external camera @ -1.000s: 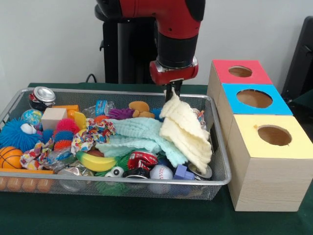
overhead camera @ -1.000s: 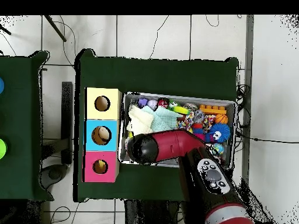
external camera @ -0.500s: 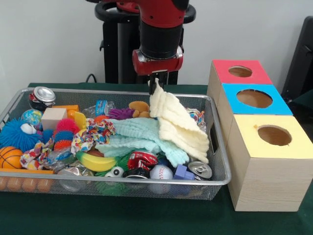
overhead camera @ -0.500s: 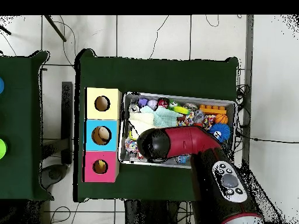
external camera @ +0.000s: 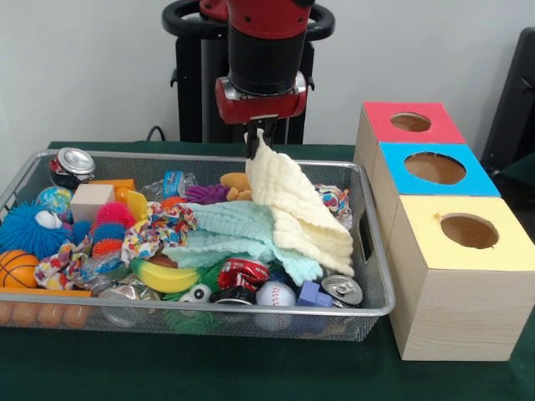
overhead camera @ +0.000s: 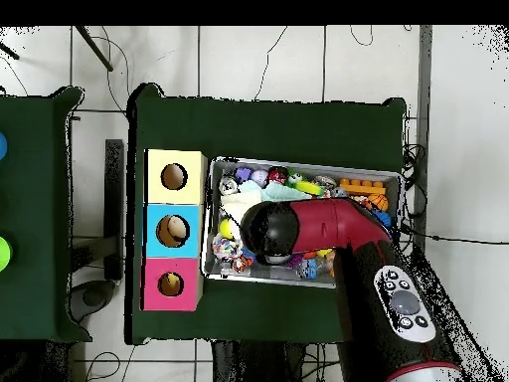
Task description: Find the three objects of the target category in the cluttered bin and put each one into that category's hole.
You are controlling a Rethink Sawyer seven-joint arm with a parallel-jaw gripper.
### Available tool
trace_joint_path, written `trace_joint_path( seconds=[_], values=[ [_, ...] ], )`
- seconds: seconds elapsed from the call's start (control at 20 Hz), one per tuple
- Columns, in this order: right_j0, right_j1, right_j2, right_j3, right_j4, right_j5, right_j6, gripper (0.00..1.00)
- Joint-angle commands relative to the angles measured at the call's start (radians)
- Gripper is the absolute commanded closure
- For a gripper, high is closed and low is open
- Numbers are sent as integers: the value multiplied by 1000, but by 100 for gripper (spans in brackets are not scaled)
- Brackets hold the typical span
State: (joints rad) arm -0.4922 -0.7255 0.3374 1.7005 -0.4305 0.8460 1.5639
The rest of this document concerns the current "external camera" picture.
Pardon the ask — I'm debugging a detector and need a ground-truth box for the shallow clear mesh bin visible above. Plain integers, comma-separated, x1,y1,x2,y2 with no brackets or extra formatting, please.
0,150,396,342

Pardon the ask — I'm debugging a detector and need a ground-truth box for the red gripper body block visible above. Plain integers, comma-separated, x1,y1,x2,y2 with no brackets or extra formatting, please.
216,77,308,126

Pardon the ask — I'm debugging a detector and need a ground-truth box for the small blue toy brick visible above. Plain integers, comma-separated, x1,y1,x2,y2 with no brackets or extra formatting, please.
297,281,334,308

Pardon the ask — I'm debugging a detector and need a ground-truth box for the dark green table cloth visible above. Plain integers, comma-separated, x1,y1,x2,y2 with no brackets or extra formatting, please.
0,140,535,401

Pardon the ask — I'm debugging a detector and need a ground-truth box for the silver crushed can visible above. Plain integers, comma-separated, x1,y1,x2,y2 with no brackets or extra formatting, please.
320,274,364,308

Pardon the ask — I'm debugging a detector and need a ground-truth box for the white toy baseball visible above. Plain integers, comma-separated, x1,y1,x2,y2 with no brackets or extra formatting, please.
255,281,298,332

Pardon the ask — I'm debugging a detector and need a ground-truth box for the pale wooden cube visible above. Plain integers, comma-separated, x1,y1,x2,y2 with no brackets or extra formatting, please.
70,184,115,223

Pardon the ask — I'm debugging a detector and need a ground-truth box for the red crushed can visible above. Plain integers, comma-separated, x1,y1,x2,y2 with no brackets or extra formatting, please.
216,257,270,292

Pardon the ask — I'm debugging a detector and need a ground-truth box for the colourful braided rope toy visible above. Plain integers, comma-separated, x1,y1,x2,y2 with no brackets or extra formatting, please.
35,203,197,289

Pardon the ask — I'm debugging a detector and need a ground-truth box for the cream knitted cloth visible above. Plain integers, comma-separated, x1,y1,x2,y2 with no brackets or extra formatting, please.
245,129,355,277

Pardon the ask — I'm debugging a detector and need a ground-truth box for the mint green knitted cloth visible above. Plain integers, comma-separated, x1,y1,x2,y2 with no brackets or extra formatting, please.
161,200,324,287

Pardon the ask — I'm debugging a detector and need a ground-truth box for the yellow toy banana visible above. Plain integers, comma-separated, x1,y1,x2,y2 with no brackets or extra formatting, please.
130,257,201,294

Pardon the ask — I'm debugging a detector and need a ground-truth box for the silver topped dark can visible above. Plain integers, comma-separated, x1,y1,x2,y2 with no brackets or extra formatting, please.
50,148,96,189

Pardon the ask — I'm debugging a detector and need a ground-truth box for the wooden box with three holes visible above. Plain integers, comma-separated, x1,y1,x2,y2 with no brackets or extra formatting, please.
354,102,535,362

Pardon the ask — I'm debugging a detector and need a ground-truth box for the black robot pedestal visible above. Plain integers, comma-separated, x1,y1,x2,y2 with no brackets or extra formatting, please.
161,0,335,145

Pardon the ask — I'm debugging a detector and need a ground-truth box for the orange toy basketball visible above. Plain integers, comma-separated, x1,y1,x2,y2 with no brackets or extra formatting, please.
0,249,41,289

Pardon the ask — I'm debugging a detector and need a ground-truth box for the blue spiky ball with eyes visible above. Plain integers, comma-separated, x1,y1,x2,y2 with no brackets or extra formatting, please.
0,203,69,258

